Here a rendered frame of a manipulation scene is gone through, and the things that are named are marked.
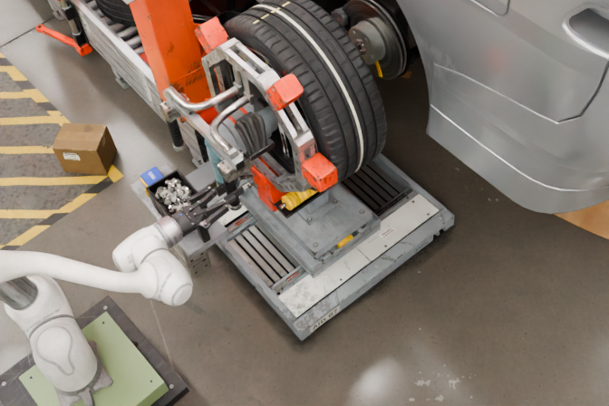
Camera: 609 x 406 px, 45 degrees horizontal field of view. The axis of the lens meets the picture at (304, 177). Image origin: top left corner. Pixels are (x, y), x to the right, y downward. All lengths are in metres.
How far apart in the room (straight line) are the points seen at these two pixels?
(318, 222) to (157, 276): 1.03
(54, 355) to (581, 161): 1.63
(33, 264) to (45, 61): 2.38
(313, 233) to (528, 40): 1.33
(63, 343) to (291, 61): 1.10
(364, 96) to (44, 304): 1.20
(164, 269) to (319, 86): 0.70
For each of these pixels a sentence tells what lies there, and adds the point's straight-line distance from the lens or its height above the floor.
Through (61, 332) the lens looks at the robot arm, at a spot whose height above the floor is 0.66.
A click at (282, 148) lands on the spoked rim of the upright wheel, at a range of 2.72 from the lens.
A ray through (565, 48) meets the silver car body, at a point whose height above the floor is 1.41.
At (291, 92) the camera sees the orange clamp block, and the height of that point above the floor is 1.14.
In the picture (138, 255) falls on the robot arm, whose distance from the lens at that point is 2.23.
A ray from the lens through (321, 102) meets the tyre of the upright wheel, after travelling 2.24.
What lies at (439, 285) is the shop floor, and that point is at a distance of 3.09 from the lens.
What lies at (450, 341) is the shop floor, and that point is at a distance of 2.98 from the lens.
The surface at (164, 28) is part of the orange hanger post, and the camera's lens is 2.71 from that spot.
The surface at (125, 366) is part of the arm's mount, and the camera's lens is 2.64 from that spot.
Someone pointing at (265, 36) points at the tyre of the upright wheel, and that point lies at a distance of 2.30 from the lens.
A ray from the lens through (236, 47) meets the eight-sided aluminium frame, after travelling 2.38.
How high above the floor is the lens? 2.67
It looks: 51 degrees down
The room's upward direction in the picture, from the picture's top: 8 degrees counter-clockwise
